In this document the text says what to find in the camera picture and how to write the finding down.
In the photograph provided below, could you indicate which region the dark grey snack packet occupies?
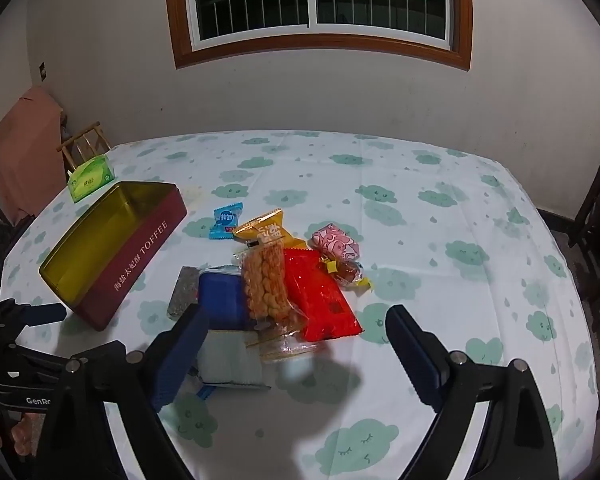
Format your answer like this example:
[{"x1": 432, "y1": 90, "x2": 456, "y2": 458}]
[{"x1": 166, "y1": 266, "x2": 202, "y2": 321}]

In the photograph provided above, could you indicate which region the person's left hand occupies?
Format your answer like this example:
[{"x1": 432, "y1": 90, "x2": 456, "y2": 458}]
[{"x1": 0, "y1": 411, "x2": 49, "y2": 457}]

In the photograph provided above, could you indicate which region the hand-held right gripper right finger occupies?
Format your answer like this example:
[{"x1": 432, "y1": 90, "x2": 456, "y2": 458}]
[{"x1": 385, "y1": 304, "x2": 562, "y2": 480}]

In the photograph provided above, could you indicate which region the pink cloth covered chair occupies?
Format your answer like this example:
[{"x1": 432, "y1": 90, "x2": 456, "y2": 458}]
[{"x1": 0, "y1": 86, "x2": 63, "y2": 221}]

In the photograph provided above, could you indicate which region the pink patterned snack packet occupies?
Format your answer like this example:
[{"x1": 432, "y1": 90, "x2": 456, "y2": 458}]
[{"x1": 310, "y1": 221, "x2": 362, "y2": 263}]

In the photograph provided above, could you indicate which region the yellow snack packet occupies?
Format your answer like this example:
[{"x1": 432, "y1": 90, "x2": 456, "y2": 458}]
[{"x1": 232, "y1": 208, "x2": 293, "y2": 251}]

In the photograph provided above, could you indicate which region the clear peanut packet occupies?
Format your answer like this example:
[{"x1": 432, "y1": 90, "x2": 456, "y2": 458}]
[{"x1": 237, "y1": 239, "x2": 327, "y2": 362}]

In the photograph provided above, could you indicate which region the brown framed barred window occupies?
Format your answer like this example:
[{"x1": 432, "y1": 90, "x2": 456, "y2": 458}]
[{"x1": 164, "y1": 0, "x2": 473, "y2": 72}]

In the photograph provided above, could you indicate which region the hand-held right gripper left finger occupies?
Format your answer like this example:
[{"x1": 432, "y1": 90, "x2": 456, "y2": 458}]
[{"x1": 40, "y1": 304, "x2": 211, "y2": 480}]

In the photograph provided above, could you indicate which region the maroon and gold tin box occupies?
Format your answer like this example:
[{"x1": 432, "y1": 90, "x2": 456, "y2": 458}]
[{"x1": 38, "y1": 181, "x2": 188, "y2": 332}]

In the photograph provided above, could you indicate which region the brown candy in yellow wrapper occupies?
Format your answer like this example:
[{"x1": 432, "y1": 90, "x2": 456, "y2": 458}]
[{"x1": 322, "y1": 257, "x2": 374, "y2": 293}]

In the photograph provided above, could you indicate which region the blue and white snack bag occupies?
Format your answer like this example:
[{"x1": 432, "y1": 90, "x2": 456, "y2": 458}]
[{"x1": 195, "y1": 267, "x2": 273, "y2": 391}]

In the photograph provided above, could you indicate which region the red snack packet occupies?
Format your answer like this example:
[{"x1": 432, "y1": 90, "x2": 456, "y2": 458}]
[{"x1": 282, "y1": 247, "x2": 363, "y2": 343}]

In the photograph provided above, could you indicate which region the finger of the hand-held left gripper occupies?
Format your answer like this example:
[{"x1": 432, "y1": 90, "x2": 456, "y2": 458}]
[{"x1": 0, "y1": 300, "x2": 67, "y2": 329}]

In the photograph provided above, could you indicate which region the bamboo chair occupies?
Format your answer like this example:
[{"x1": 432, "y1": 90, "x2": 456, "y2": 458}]
[{"x1": 56, "y1": 121, "x2": 112, "y2": 171}]

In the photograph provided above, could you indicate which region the green tissue pack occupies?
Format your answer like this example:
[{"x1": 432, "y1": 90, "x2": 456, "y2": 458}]
[{"x1": 67, "y1": 155, "x2": 116, "y2": 204}]

